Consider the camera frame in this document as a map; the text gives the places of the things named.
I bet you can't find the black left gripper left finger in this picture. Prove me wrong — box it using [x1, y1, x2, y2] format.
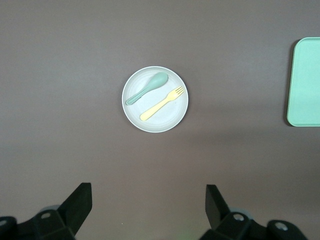
[0, 182, 92, 240]

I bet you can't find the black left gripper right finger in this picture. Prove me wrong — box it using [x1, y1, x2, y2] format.
[199, 184, 310, 240]

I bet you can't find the round white plate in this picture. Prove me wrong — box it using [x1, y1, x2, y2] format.
[121, 65, 189, 133]

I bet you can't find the yellow plastic fork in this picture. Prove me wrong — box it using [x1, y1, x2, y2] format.
[139, 85, 185, 122]

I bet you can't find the brown table cover mat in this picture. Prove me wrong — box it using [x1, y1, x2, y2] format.
[0, 0, 320, 240]

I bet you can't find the green plastic spoon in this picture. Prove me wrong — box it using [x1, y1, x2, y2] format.
[125, 71, 169, 106]

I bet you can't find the green rectangular tray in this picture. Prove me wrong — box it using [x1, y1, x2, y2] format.
[285, 36, 320, 127]

